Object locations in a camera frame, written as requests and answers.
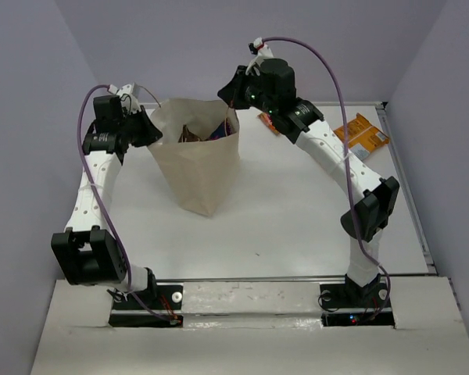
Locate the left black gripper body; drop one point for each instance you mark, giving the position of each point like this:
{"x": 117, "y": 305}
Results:
{"x": 123, "y": 126}

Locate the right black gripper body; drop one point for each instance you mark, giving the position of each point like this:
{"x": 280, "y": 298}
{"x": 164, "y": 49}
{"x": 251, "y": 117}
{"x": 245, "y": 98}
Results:
{"x": 255, "y": 94}

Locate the purple snack bag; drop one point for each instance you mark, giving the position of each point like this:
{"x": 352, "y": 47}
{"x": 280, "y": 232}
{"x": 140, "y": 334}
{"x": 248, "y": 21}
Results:
{"x": 225, "y": 129}

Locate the brown Kettle chips bag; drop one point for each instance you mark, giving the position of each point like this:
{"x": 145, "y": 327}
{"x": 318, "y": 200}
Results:
{"x": 187, "y": 135}

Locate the beige paper bag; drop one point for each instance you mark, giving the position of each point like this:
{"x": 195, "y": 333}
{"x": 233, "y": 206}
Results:
{"x": 201, "y": 173}

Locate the orange snack bar packet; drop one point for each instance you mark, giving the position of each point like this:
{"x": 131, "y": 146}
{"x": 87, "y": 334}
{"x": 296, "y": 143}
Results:
{"x": 364, "y": 138}

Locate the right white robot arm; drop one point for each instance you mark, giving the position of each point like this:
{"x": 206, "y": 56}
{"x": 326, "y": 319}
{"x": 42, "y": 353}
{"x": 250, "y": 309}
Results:
{"x": 372, "y": 198}

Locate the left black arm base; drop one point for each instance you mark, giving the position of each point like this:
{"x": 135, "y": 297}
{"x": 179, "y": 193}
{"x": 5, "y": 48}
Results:
{"x": 162, "y": 311}

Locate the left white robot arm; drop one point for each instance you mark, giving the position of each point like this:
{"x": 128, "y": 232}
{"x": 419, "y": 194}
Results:
{"x": 89, "y": 250}

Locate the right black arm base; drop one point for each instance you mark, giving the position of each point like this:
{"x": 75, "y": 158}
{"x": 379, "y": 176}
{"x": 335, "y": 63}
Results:
{"x": 340, "y": 310}

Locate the orange red candy packet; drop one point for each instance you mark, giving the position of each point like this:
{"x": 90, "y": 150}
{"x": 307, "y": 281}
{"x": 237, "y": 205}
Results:
{"x": 267, "y": 122}

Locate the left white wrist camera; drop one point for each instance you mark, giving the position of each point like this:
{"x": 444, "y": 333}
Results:
{"x": 128, "y": 97}

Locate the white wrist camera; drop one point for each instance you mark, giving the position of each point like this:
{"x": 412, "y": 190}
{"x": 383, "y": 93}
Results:
{"x": 128, "y": 97}
{"x": 261, "y": 52}

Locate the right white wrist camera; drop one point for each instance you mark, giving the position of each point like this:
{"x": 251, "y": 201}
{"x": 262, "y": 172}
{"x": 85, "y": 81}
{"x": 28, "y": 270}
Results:
{"x": 261, "y": 52}

